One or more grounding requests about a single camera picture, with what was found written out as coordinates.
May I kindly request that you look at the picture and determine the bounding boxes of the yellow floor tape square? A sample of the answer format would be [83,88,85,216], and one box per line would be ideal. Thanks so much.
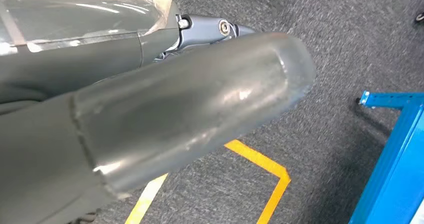
[124,139,292,224]

